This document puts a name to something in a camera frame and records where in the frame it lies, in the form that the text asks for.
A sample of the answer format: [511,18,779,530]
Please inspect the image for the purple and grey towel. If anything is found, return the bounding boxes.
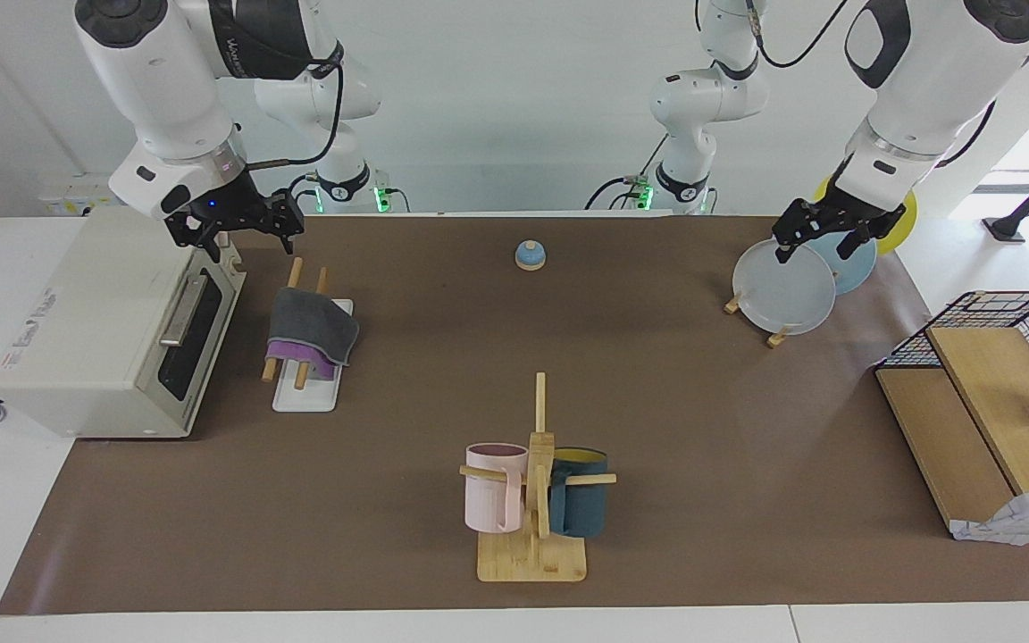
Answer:
[266,288,361,380]

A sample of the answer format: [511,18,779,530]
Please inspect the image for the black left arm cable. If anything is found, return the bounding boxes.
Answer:
[745,0,848,71]

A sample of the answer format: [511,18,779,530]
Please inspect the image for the wooden shelf with wire basket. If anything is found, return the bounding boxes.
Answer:
[874,290,1029,546]

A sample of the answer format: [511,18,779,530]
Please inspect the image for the dark teal mug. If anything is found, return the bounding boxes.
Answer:
[548,447,610,539]

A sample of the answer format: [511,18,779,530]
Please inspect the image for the white patterned sheet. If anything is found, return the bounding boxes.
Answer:
[950,482,1029,546]

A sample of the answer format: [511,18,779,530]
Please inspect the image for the beige toaster oven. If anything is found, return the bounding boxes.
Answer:
[0,207,247,438]

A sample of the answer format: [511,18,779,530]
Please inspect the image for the wooden plate rack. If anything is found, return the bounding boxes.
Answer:
[723,293,792,349]

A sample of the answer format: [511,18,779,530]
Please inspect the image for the light blue plate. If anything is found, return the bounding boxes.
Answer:
[805,228,879,296]

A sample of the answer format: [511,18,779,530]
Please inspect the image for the black base cable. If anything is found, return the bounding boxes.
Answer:
[584,134,660,212]

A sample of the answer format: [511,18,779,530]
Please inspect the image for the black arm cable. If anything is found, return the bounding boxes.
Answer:
[211,0,347,172]
[745,0,848,71]

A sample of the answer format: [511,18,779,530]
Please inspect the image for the grey plate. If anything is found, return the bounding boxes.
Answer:
[733,239,837,337]

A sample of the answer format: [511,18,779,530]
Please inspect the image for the white towel rack wooden bars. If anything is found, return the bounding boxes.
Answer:
[262,257,356,413]

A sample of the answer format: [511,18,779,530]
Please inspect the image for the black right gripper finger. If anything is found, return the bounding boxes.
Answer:
[255,190,305,257]
[164,214,222,262]

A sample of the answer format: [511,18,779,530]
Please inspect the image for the yellow plate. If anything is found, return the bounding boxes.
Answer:
[814,174,918,256]

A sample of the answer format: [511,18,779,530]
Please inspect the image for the pink mug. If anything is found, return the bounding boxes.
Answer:
[464,443,530,534]

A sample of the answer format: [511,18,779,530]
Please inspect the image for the brown table mat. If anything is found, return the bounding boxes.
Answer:
[0,214,1029,615]

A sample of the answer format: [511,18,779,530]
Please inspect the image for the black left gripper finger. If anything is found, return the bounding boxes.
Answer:
[838,210,904,262]
[772,201,824,263]

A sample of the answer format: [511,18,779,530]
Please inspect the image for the wooden mug tree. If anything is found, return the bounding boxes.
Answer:
[459,372,616,583]

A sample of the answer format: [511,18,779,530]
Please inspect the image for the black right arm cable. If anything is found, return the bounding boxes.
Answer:
[211,0,347,172]

